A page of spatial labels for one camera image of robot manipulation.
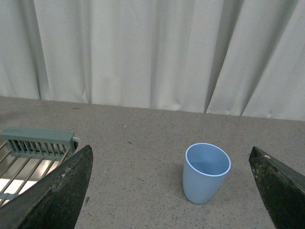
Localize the green dish drying rack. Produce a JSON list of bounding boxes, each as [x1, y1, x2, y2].
[[0, 127, 80, 206]]

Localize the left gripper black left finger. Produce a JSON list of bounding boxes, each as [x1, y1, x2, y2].
[[0, 145, 93, 229]]

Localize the light blue plastic cup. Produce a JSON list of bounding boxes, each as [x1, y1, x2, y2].
[[183, 143, 231, 204]]

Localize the white pleated curtain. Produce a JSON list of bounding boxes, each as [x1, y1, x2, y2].
[[0, 0, 305, 121]]

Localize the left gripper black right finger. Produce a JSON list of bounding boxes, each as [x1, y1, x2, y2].
[[249, 146, 305, 229]]

